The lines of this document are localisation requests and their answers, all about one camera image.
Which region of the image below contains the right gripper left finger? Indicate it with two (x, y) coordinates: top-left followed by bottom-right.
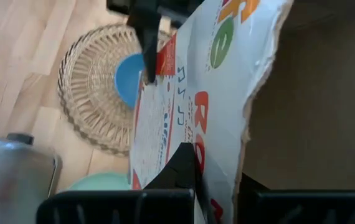
(144, 142), (217, 224)

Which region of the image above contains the silver toaster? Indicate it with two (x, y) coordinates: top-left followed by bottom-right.
(0, 133), (63, 224)

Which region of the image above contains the white cereal box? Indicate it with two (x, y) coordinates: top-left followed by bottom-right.
(129, 0), (295, 224)

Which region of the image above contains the pale green plate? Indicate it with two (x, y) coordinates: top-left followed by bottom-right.
(67, 172), (131, 191)

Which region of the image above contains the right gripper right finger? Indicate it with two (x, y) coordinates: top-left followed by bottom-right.
(233, 172), (270, 224)

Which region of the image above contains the round woven placemat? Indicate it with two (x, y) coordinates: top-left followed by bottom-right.
(57, 23), (178, 156)

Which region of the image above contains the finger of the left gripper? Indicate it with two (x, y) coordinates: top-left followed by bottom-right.
(126, 9), (163, 85)

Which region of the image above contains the blue bowl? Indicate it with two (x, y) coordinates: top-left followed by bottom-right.
(114, 53), (146, 110)

